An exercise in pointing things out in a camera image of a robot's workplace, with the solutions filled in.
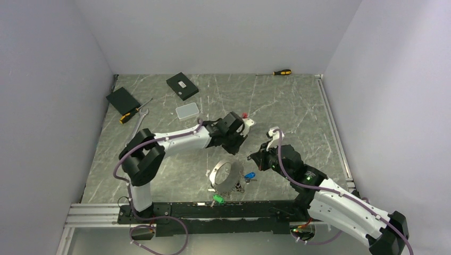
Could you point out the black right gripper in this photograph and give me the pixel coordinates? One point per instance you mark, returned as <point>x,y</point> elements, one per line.
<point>260,156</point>

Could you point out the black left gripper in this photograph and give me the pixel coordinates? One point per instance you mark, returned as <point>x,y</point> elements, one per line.
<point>235,149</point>

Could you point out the round metal keyring plate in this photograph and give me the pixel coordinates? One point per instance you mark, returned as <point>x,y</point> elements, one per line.
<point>228,185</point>

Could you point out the green key tag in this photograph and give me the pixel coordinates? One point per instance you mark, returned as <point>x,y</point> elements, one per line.
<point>218,199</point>

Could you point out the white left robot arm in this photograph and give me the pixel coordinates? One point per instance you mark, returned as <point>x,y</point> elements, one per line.
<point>143,155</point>

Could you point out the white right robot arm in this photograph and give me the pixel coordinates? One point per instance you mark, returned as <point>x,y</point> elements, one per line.
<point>319,197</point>

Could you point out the blue key tag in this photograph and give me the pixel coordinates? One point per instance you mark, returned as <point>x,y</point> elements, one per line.
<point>250,175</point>

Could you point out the clear plastic container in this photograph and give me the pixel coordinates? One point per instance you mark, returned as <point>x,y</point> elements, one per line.
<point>187,111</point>

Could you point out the black box with label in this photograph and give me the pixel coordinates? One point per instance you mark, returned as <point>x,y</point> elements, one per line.
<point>182,86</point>

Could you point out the yellow black screwdriver far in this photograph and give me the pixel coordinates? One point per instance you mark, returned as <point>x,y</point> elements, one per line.
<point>278,73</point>

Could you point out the yellow black screwdriver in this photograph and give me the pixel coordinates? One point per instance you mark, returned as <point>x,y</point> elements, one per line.
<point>125,118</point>
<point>278,73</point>

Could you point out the large silver wrench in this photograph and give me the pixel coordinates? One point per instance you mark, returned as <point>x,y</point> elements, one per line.
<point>142,114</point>

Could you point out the yellow black screwdriver left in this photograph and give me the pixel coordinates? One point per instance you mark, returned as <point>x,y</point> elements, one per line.
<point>125,118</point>

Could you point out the plain black box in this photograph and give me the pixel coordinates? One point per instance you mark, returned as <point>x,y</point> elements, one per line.
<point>123,101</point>

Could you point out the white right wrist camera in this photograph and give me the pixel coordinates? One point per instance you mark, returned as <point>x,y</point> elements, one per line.
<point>274,137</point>

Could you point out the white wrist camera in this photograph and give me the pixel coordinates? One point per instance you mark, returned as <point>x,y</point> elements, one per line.
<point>248,123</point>
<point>274,137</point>

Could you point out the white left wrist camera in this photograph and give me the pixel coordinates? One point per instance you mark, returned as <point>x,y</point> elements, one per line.
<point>248,123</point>

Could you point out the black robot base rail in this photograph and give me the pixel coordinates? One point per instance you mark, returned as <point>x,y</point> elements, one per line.
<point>174,218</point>

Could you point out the aluminium frame rail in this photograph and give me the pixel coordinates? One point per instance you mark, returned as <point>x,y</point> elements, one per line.
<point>105,215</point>

